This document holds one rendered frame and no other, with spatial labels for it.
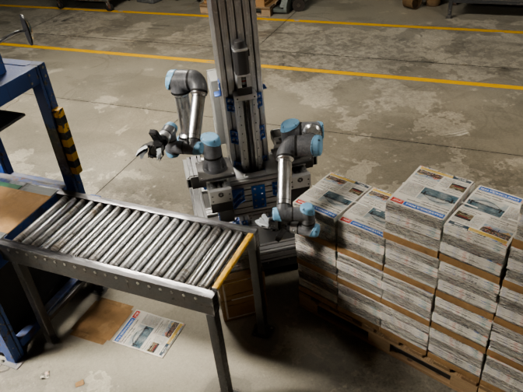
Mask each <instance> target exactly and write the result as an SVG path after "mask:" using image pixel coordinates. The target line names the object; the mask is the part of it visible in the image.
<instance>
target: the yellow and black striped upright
mask: <svg viewBox="0 0 523 392"><path fill-rule="evenodd" d="M52 114H53V116H54V120H55V123H56V125H57V128H58V132H59V135H60V137H61V141H62V144H63V147H64V150H65V154H66V156H67V159H68V163H69V165H70V168H71V171H72V173H73V174H77V175H78V174H79V173H81V172H82V167H81V163H80V161H79V156H78V153H77V151H76V148H75V143H74V141H73V138H72V134H71V131H70V128H69V126H68V121H67V118H66V116H65V112H64V109H63V107H55V108H54V109H52Z"/></svg>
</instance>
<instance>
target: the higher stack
mask: <svg viewBox="0 0 523 392"><path fill-rule="evenodd" d="M514 238H515V239H516V240H520V241H523V202H522V203H521V208H520V211H519V216H518V227H517V231H516V233H515V235H514ZM510 251H511V252H510V255H509V258H508V261H507V262H508V263H507V271H506V276H505V277H504V279H505V280H507V281H509V282H513V283H514V284H516V285H519V286H522V287H523V250H521V249H518V248H516V247H511V249H510ZM499 296H500V302H499V304H498V307H497V311H496V317H499V318H500V319H502V320H505V321H507V322H510V323H512V324H515V325H517V326H519V327H522V328H523V295H522V294H520V293H518V292H515V291H513V290H510V289H507V288H505V287H503V286H502V287H501V289H500V294H499ZM490 337H491V338H490V346H489V348H488V349H489V350H491V351H493V352H496V353H497V354H499V355H502V356H503V357H505V358H508V359H510V360H512V361H514V362H516V363H518V364H520V365H522V366H523V335H521V334H519V333H516V332H514V331H512V330H509V329H507V328H505V327H502V326H500V325H499V324H496V323H493V328H492V332H491V335H490ZM482 380H484V381H486V382H487V383H490V384H492V385H494V386H495V387H498V388H500V389H501V390H503V391H505V392H523V372H521V371H519V370H517V369H515V368H513V367H511V366H509V365H507V364H505V363H503V362H501V361H499V360H497V359H495V358H493V357H491V356H487V357H486V364H485V366H484V370H483V374H482ZM478 392H494V391H492V390H490V389H488V388H486V387H484V386H482V385H479V389H478Z"/></svg>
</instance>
